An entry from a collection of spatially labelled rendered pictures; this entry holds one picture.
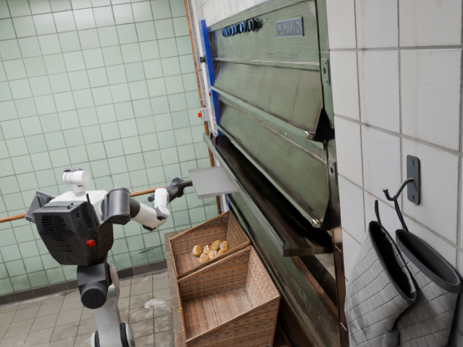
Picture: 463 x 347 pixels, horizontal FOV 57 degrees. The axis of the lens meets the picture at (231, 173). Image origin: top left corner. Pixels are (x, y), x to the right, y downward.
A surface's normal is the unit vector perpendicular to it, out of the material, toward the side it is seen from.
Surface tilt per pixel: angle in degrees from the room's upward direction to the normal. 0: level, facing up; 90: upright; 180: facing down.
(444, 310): 98
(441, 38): 90
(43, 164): 90
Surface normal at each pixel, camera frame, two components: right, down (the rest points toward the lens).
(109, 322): 0.16, -0.01
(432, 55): -0.97, 0.18
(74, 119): 0.19, 0.26
